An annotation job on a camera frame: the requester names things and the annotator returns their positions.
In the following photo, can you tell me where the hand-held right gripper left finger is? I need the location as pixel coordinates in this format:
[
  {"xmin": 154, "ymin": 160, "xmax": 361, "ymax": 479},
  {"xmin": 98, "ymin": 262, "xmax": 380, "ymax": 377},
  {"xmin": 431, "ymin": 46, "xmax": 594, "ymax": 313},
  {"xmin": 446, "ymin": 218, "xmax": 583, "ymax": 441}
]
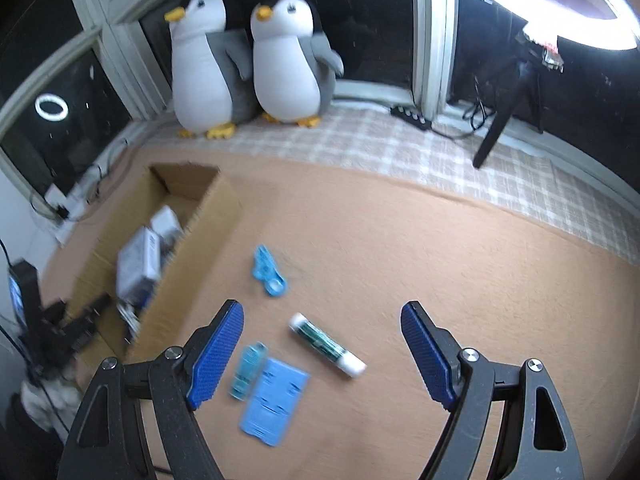
[{"xmin": 57, "ymin": 299, "xmax": 246, "ymax": 480}]

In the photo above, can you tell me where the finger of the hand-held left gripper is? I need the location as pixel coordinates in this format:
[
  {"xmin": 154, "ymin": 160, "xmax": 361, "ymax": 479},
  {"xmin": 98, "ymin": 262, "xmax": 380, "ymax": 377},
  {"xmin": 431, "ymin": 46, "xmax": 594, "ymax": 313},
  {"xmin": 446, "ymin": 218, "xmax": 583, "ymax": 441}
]
[
  {"xmin": 47, "ymin": 321, "xmax": 98, "ymax": 361},
  {"xmin": 67, "ymin": 294, "xmax": 112, "ymax": 332}
]

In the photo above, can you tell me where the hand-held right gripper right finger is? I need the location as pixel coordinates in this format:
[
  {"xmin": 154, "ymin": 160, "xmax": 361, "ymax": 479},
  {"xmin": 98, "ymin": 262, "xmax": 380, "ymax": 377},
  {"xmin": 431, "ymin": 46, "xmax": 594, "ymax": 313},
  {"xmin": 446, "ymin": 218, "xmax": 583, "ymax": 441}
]
[{"xmin": 400, "ymin": 301, "xmax": 586, "ymax": 480}]

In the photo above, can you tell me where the small teal tube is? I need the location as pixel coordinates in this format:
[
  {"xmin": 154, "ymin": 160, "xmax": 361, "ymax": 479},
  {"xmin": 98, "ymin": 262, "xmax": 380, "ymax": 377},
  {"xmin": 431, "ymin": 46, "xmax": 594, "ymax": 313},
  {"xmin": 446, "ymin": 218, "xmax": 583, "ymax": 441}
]
[{"xmin": 229, "ymin": 342, "xmax": 268, "ymax": 401}]

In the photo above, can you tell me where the white printed box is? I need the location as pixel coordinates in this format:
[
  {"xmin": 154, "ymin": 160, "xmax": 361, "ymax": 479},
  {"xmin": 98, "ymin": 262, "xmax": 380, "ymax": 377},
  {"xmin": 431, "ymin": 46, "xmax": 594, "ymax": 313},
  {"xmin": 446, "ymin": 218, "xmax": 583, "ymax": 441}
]
[{"xmin": 116, "ymin": 227, "xmax": 163, "ymax": 306}]

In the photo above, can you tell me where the blue card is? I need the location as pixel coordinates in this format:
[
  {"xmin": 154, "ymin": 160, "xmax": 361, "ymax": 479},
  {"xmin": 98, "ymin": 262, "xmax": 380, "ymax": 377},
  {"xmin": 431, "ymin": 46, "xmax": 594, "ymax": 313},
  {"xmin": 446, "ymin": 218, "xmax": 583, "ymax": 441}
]
[{"xmin": 239, "ymin": 357, "xmax": 311, "ymax": 448}]

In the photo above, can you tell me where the blue plastic clip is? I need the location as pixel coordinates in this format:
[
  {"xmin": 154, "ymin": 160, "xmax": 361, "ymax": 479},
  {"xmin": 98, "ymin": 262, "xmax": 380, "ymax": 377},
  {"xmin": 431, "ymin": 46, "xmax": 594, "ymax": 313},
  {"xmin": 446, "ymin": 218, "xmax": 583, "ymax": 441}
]
[{"xmin": 250, "ymin": 245, "xmax": 289, "ymax": 297}]

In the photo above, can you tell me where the white green glue stick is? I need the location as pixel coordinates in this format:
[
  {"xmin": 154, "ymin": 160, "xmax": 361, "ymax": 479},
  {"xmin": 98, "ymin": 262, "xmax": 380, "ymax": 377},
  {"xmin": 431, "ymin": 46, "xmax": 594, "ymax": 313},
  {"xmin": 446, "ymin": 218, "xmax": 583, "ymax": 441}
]
[{"xmin": 288, "ymin": 312, "xmax": 367, "ymax": 378}]

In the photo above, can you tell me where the cardboard box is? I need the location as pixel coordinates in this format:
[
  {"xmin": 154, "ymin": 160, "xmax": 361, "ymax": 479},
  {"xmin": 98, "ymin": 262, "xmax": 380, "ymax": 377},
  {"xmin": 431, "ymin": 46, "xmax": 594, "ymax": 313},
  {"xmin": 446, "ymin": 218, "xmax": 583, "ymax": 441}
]
[{"xmin": 65, "ymin": 161, "xmax": 244, "ymax": 366}]

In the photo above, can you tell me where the white usb charger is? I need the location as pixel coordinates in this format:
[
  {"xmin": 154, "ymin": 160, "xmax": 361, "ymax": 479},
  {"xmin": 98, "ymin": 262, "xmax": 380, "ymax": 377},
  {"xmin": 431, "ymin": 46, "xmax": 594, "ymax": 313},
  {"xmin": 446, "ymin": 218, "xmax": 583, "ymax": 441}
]
[{"xmin": 150, "ymin": 205, "xmax": 183, "ymax": 248}]

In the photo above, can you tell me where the white power strip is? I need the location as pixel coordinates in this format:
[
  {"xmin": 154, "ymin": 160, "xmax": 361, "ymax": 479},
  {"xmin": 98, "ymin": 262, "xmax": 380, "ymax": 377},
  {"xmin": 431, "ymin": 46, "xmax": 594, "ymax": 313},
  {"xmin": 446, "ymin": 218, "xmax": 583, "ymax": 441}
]
[{"xmin": 55, "ymin": 165, "xmax": 108, "ymax": 221}]

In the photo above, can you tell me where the checked cloth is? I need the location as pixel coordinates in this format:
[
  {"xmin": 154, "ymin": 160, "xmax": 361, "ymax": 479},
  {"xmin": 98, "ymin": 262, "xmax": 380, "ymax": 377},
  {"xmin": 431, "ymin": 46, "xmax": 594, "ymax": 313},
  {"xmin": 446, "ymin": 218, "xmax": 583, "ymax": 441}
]
[{"xmin": 120, "ymin": 97, "xmax": 640, "ymax": 281}]

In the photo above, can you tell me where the black power strip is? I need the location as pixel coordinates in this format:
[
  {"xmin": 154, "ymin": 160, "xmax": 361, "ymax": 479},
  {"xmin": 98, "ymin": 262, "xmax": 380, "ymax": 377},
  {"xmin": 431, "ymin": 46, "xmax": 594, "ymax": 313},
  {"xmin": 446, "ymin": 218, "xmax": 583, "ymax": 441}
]
[{"xmin": 390, "ymin": 105, "xmax": 433, "ymax": 131}]

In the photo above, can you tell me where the black tripod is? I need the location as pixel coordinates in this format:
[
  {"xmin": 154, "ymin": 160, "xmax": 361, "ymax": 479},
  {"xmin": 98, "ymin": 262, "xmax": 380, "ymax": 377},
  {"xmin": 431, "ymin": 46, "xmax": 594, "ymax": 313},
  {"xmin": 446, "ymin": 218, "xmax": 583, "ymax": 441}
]
[{"xmin": 472, "ymin": 35, "xmax": 546, "ymax": 170}]

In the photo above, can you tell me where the grey white penguin plush toy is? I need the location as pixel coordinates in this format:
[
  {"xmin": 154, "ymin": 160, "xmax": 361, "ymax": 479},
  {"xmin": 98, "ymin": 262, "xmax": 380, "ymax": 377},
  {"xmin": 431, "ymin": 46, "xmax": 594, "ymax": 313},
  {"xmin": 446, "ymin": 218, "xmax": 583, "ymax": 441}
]
[
  {"xmin": 165, "ymin": 0, "xmax": 253, "ymax": 140},
  {"xmin": 249, "ymin": 0, "xmax": 346, "ymax": 128}
]

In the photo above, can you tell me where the white window frame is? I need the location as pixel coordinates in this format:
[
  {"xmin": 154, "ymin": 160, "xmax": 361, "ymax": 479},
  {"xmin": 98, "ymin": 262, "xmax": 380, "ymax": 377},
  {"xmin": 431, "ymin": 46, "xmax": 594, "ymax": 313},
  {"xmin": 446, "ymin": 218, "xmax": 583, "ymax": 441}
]
[{"xmin": 0, "ymin": 0, "xmax": 640, "ymax": 201}]

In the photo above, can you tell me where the ring light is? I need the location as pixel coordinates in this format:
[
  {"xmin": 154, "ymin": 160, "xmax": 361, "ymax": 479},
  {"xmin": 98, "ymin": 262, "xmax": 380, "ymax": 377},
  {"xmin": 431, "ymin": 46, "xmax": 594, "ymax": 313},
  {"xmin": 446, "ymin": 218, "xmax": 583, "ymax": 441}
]
[{"xmin": 460, "ymin": 0, "xmax": 640, "ymax": 51}]

